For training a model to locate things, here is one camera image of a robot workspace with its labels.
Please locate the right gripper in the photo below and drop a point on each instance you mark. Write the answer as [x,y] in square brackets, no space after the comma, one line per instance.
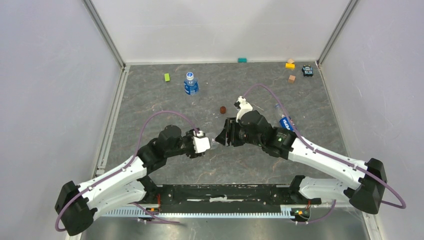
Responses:
[229,134]

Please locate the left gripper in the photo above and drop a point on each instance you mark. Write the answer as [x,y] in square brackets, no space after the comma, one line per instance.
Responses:
[189,135]

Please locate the blue label Pocari bottle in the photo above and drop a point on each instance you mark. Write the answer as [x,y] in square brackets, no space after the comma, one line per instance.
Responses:
[191,87]

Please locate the white blue Pocari cap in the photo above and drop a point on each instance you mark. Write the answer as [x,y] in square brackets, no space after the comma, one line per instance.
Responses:
[189,76]

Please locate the red label clear bottle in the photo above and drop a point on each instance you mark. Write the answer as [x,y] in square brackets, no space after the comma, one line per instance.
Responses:
[212,140]

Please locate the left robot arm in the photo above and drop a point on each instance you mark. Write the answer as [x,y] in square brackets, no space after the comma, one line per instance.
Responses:
[79,205]

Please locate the Pepsi label clear bottle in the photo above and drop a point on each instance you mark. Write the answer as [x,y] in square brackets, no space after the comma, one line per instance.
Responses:
[283,120]

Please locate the green block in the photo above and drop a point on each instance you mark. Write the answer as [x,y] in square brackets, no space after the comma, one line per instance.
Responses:
[167,77]

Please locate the tan cube block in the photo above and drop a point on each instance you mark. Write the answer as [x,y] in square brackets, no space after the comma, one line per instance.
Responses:
[292,79]

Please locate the yellow block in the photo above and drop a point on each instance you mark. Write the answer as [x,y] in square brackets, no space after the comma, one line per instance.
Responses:
[290,66]

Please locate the black blue toy car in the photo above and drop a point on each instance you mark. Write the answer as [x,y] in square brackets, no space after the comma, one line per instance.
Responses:
[307,71]

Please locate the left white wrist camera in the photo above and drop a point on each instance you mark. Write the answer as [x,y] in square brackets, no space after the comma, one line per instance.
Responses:
[201,142]

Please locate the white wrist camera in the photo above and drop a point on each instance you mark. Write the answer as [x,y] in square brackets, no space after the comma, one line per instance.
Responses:
[242,107]
[201,142]

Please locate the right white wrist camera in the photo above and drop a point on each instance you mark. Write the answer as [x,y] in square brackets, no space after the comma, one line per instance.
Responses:
[242,107]

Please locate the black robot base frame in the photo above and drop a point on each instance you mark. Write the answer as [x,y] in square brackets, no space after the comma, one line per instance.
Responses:
[224,198]

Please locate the white slotted cable duct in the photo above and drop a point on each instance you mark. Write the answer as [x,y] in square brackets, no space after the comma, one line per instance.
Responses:
[132,211]

